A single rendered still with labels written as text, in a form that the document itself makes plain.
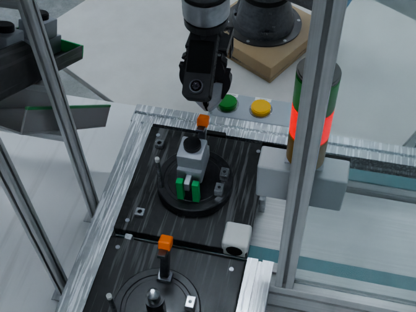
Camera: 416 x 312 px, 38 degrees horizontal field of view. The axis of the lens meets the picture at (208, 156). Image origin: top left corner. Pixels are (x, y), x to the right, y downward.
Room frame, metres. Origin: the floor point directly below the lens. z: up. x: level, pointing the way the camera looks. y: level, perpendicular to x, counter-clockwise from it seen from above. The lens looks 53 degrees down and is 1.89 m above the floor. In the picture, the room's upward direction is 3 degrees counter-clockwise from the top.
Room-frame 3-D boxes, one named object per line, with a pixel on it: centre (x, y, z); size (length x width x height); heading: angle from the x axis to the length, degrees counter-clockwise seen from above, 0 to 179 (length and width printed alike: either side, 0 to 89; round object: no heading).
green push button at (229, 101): (0.85, -0.04, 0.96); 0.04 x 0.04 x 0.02
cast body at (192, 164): (0.63, 0.03, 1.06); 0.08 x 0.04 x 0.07; 165
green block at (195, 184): (0.60, 0.02, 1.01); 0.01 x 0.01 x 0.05; 75
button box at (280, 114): (0.83, -0.11, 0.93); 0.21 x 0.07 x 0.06; 75
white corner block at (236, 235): (0.52, -0.04, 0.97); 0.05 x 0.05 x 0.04; 75
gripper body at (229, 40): (0.77, -0.01, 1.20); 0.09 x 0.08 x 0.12; 165
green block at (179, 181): (0.60, 0.05, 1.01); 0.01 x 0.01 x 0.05; 75
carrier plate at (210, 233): (0.64, 0.03, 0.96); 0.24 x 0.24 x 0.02; 75
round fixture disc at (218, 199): (0.64, 0.03, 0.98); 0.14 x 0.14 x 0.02
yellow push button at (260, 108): (0.83, -0.11, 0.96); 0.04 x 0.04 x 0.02
